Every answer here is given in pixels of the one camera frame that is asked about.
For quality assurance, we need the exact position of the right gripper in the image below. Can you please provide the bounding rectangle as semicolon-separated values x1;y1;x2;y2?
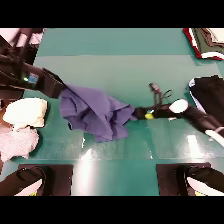
133;106;156;121

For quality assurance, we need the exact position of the purple shirt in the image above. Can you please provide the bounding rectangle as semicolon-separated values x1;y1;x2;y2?
58;83;138;144

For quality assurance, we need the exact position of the black garment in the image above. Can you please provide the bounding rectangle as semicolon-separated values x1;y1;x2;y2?
187;75;224;126

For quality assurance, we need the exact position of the red and white garment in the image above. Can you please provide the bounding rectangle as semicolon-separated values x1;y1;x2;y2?
182;27;224;62

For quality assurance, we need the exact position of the dark green garment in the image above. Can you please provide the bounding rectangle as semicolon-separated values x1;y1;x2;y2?
192;27;224;55

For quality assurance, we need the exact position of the beige garment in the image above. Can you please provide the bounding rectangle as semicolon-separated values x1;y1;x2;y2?
205;27;224;45

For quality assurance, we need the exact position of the cream garment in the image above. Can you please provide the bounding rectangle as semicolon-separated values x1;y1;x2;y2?
2;97;49;131

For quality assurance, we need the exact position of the pink garment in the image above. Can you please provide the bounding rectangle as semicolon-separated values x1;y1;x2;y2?
0;125;41;164

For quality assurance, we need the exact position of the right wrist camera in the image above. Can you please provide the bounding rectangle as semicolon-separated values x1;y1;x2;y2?
148;82;173;108

